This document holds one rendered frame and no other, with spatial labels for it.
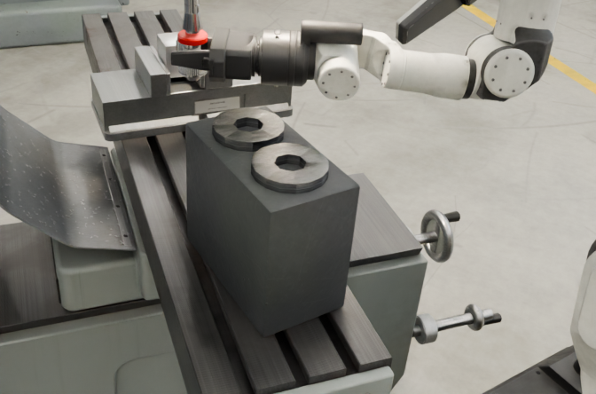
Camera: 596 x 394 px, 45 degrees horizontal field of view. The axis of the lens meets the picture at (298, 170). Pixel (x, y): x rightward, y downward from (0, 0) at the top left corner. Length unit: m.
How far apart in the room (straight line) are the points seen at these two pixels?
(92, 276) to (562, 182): 2.41
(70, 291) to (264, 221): 0.49
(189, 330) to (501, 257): 1.93
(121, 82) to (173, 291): 0.49
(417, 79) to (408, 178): 1.89
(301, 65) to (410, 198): 1.84
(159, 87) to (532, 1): 0.62
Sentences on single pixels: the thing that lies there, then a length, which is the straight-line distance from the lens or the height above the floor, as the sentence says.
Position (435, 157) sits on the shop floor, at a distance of 3.21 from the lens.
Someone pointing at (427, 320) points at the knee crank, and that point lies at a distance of 1.53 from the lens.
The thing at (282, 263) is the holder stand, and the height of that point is 1.07.
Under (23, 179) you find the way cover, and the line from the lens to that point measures 1.18.
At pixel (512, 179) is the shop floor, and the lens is 3.18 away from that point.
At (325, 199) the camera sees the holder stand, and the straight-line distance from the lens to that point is 0.80.
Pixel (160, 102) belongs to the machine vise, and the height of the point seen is 1.01.
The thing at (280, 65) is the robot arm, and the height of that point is 1.14.
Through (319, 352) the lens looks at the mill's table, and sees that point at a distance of 0.88.
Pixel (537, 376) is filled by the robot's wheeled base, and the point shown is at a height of 0.59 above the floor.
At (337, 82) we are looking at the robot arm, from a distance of 1.11.
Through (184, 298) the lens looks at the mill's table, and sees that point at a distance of 0.94.
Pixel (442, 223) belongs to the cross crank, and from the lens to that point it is 1.55.
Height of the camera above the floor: 1.59
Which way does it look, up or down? 32 degrees down
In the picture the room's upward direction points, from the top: 5 degrees clockwise
